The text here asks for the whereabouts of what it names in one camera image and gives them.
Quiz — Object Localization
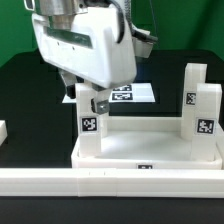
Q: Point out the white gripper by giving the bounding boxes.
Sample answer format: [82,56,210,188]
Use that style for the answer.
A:
[32,6,137,115]

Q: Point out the white desk top tray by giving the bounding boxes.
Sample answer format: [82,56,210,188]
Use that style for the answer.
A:
[71,116,223,170]

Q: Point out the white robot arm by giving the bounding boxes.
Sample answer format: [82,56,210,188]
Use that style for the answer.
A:
[23,0,136,114]

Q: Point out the fiducial marker sheet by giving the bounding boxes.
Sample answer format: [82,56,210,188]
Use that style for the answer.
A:
[61,83,156,104]

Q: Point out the white left fence block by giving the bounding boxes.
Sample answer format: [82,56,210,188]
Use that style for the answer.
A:
[0,120,8,146]

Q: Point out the white front fence bar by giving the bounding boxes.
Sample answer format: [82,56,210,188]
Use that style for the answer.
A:
[0,168,224,198]

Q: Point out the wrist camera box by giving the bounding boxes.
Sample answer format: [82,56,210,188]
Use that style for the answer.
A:
[132,26,158,58]

